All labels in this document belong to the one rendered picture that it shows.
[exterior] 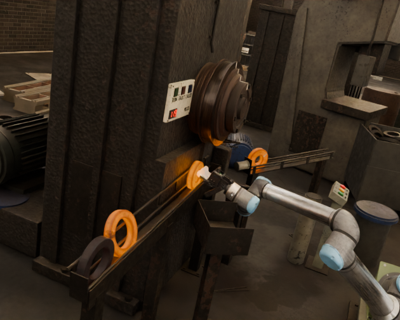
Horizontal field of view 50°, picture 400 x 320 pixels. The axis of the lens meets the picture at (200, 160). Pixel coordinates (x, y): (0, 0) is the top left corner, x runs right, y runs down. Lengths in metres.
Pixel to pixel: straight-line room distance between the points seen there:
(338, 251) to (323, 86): 3.15
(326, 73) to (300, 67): 0.30
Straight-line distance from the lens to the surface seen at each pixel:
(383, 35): 4.79
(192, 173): 2.25
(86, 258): 1.55
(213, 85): 2.19
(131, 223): 1.82
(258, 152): 2.86
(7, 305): 2.52
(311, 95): 5.01
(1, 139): 2.84
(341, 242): 2.03
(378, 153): 4.29
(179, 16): 1.95
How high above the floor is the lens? 1.60
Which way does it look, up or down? 20 degrees down
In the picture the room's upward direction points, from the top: 11 degrees clockwise
